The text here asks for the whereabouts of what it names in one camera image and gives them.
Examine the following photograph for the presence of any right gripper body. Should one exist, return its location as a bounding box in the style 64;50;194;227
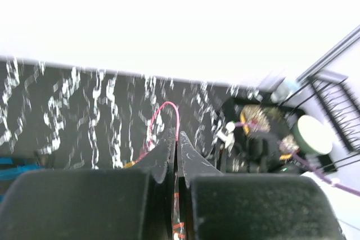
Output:
213;131;298;174

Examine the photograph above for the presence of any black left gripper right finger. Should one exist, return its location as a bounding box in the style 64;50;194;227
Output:
177;132;344;239

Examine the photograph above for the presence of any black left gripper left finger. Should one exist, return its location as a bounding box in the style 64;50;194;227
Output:
1;128;177;239

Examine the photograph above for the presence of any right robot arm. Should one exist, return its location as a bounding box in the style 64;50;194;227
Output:
178;132;359;239

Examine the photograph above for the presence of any white round bowl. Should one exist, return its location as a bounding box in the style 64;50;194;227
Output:
290;115;333;155

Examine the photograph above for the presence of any glass cup in rack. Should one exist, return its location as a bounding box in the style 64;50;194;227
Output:
271;78;299;103

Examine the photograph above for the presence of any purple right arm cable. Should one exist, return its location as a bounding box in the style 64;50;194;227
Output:
235;120;360;197

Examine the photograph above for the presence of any black wire dish rack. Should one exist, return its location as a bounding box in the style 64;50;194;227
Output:
222;73;360;173

